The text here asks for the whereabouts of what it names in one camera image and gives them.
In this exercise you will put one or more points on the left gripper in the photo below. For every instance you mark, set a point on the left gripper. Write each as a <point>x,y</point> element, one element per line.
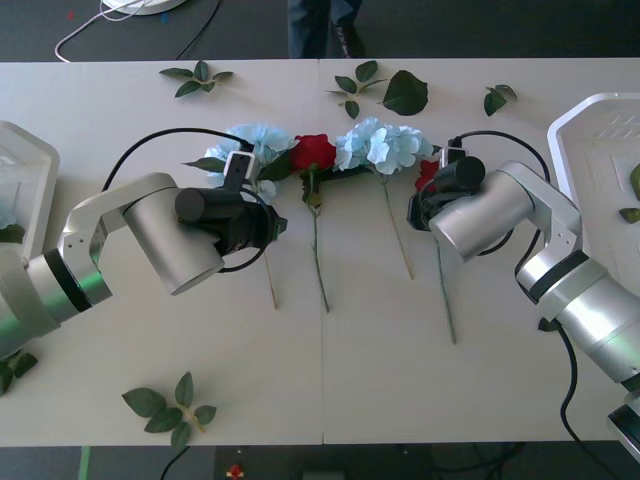
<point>267,227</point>

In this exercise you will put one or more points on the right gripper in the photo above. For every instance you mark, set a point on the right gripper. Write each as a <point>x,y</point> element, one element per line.
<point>422,210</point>

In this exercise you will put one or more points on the pale blue flower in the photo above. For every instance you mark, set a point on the pale blue flower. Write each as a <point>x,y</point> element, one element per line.
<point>260,140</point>
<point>380,142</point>

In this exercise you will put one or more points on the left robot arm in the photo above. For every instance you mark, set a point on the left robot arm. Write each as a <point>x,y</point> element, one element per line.
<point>150,225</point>

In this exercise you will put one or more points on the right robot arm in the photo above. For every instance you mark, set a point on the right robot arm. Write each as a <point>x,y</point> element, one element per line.
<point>500,210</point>

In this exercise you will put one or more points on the large single green leaf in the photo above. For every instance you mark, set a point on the large single green leaf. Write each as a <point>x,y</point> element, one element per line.
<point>406,92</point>

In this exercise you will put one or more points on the small green leaf twig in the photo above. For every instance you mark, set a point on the small green leaf twig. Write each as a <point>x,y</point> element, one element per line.
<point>494,102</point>

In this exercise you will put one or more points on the loose green leaf twig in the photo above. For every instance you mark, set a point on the loose green leaf twig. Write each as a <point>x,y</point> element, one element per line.
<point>25,364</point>
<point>201,70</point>
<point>366,70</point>
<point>145,402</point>

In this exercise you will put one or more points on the shallow white box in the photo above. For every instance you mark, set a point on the shallow white box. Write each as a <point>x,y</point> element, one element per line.
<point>590,150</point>
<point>35,165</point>

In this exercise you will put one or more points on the person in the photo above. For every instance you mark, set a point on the person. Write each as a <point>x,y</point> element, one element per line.
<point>310,25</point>

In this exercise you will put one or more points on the white round floor stand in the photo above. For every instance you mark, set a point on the white round floor stand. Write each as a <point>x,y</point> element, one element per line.
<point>150,6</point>

